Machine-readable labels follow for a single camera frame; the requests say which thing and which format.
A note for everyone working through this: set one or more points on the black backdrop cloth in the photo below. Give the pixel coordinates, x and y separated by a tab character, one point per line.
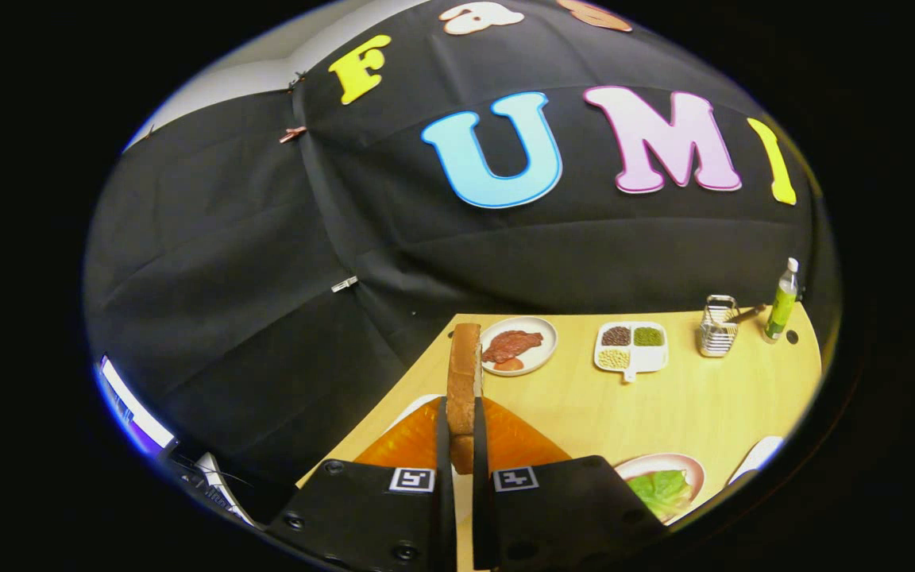
267	238

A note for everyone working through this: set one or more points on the toasted bread slice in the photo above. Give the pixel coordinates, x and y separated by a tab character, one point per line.
464	373

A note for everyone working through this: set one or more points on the red cloth clip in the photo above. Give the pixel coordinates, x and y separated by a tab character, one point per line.
292	133

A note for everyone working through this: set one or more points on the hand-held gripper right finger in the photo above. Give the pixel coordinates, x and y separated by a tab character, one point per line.
569	508

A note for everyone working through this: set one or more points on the black binder clip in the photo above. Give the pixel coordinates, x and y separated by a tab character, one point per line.
297	80

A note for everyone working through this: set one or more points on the white cloth clip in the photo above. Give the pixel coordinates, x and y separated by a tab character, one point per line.
344	284

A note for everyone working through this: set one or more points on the green label plastic bottle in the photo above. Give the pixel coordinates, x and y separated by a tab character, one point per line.
781	306

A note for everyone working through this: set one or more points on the white toaster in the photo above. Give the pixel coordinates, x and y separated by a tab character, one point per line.
418	405

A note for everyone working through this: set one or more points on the red tomato slice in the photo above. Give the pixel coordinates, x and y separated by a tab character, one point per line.
509	365

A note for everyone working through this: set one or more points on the pile of yellow beans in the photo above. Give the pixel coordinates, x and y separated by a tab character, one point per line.
614	359

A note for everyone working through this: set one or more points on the pile of dark beans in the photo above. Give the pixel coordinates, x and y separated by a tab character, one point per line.
615	335

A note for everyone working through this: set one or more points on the pink round plate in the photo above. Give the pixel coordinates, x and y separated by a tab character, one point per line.
696	473

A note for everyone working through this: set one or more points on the pile of green beans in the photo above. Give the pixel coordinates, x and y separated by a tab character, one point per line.
649	336

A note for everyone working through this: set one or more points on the green lettuce leaf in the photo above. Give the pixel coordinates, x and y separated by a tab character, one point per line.
660	492

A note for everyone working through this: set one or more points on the white divided dish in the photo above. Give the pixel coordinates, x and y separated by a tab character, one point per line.
650	359

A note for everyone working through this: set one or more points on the brown steak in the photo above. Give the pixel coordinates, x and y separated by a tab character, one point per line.
511	345

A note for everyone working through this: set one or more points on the grey round plate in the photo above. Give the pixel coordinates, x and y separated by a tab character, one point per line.
545	334

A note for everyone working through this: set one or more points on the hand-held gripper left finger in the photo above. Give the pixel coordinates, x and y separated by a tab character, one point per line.
354	508

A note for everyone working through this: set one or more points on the white flat plate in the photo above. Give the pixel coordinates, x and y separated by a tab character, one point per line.
759	457

